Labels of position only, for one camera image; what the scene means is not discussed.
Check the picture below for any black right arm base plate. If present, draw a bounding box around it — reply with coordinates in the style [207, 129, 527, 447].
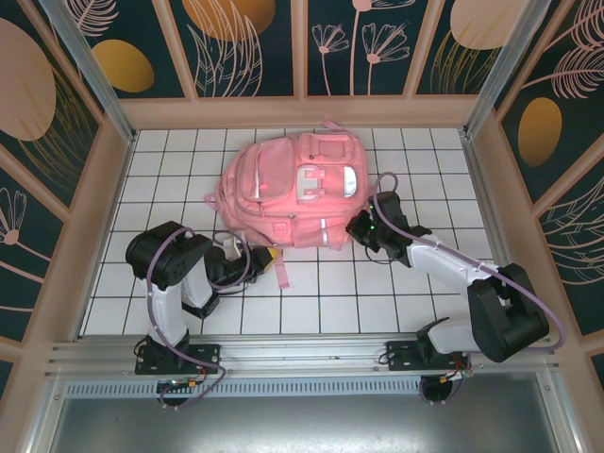
[385, 337, 473, 374]

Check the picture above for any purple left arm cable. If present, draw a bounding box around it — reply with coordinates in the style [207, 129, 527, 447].
[144, 227, 251, 411]

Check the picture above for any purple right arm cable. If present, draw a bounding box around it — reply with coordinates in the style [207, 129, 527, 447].
[370, 172, 565, 407]

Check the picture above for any aluminium mounting rail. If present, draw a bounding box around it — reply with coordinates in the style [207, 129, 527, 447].
[44, 333, 561, 381]

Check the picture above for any aluminium side rail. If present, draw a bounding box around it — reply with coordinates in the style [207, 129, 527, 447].
[461, 134, 537, 337]

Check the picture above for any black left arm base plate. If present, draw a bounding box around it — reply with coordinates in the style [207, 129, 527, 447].
[135, 335, 222, 377]

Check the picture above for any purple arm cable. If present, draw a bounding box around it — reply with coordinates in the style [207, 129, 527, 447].
[144, 227, 251, 411]
[370, 172, 565, 407]

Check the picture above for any grey metal sheet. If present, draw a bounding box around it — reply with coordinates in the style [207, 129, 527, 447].
[44, 372, 579, 453]

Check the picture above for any pink student backpack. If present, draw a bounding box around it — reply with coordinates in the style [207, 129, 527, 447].
[204, 120, 370, 291]

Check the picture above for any aluminium frame post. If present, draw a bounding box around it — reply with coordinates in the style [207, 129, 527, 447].
[461, 0, 565, 138]
[40, 0, 138, 145]

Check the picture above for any slotted grey cable duct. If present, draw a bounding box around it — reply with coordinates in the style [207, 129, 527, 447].
[63, 378, 428, 398]

